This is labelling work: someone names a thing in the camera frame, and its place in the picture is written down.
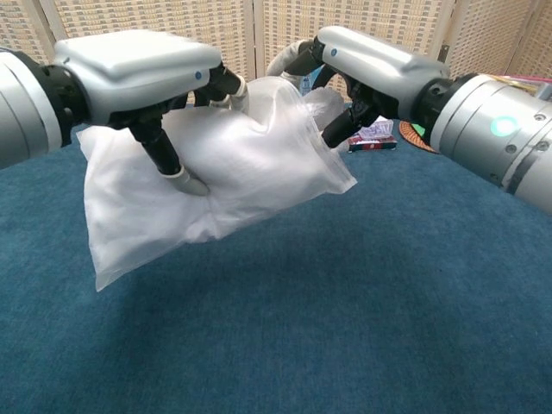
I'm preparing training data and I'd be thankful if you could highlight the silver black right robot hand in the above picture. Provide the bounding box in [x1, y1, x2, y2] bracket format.
[266, 25, 452, 150]

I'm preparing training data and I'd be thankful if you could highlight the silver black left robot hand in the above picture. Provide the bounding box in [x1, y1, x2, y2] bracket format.
[41, 36, 251, 198]

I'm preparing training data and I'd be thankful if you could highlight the transparent plastic zip bag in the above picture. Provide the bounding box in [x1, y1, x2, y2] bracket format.
[76, 75, 359, 293]

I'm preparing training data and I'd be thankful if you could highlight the woven rattan folding screen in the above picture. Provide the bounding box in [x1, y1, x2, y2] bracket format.
[0, 0, 552, 104]

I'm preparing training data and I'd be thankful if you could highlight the round brown woven coaster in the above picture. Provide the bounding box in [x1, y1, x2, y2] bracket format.
[398, 120, 436, 153]

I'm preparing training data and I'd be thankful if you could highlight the black red flat packet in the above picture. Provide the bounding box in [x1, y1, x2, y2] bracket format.
[347, 135, 398, 153]

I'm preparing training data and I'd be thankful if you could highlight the blue felt table cover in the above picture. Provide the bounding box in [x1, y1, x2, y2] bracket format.
[0, 101, 552, 414]

